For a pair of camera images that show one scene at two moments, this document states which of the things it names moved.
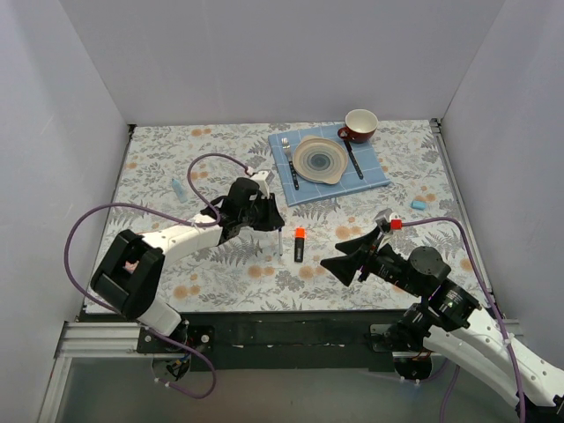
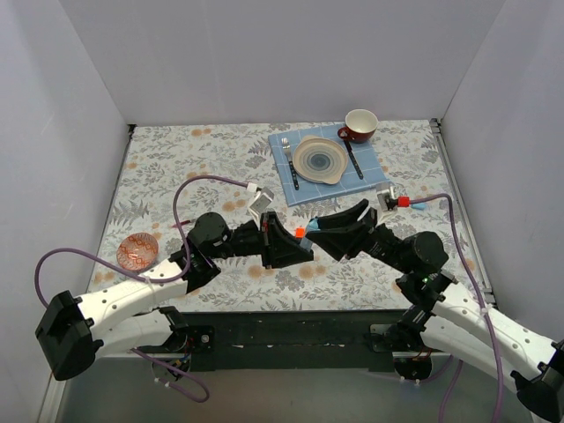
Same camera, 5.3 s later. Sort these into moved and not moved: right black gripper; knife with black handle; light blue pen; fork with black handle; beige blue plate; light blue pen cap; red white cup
Moved: light blue pen; light blue pen cap; right black gripper
Not moved: knife with black handle; fork with black handle; red white cup; beige blue plate
